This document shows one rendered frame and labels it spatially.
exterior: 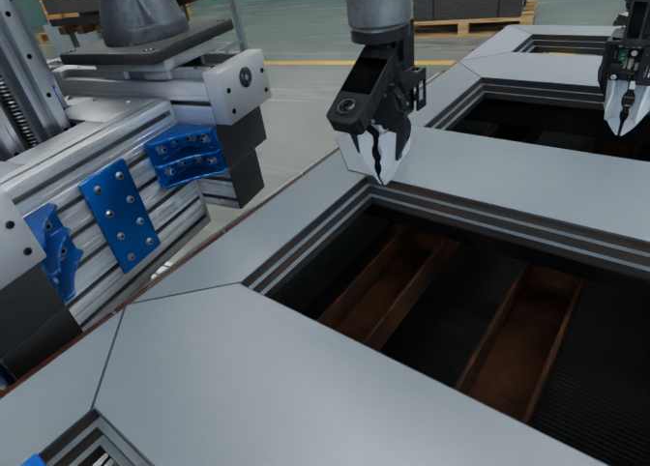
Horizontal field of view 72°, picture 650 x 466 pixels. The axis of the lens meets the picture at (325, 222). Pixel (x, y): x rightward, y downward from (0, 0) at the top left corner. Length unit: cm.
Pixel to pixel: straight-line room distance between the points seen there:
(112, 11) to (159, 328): 56
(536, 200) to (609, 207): 8
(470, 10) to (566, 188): 428
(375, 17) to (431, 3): 438
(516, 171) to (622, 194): 13
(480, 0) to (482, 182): 425
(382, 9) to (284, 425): 43
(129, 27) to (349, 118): 47
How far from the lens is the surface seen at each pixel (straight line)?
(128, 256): 82
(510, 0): 482
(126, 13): 87
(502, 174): 66
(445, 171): 66
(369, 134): 61
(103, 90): 98
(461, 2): 487
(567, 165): 70
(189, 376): 45
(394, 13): 55
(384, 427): 38
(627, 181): 68
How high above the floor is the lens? 118
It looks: 35 degrees down
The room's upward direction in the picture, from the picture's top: 9 degrees counter-clockwise
